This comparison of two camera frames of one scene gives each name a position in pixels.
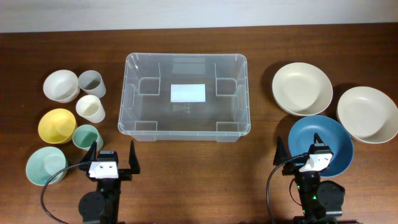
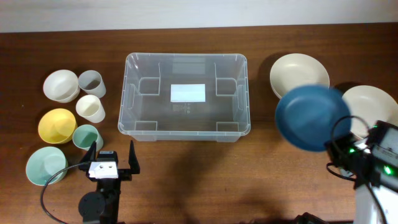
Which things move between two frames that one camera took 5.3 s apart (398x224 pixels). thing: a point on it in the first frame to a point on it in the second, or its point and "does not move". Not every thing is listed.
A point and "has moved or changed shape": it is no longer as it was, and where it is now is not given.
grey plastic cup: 92,83 does not move
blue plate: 331,132 has moved or changed shape
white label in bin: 188,93 does not move
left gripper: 126,174 does not move
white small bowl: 62,86 does not move
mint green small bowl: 43,163 does not move
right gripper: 281,154 to 333,147
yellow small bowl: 58,126 does not move
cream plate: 302,89 has moved or changed shape
